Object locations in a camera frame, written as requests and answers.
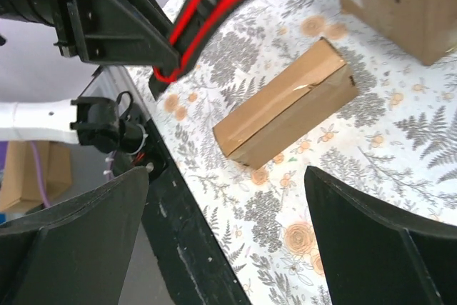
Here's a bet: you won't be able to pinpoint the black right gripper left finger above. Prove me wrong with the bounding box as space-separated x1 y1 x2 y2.
1 167 149 305

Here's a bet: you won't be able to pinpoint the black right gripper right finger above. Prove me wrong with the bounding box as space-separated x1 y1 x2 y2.
304 166 456 304

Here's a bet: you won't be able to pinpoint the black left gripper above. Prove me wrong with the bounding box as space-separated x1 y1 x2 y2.
1 0 179 67

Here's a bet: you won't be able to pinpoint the small cardboard express box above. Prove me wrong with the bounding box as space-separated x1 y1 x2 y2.
213 37 358 169

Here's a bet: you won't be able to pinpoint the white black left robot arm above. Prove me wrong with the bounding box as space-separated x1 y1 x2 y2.
1 0 181 153

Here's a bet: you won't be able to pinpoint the large brown cardboard box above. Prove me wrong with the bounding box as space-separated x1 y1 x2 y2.
340 0 456 66

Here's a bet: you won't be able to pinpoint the floral patterned table mat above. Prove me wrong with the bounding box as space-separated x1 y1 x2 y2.
129 0 456 304

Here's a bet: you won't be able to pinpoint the brown boxes outside enclosure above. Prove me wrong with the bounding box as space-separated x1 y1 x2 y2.
1 141 72 214

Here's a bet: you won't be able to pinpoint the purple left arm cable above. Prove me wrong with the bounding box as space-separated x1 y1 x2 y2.
29 140 53 209

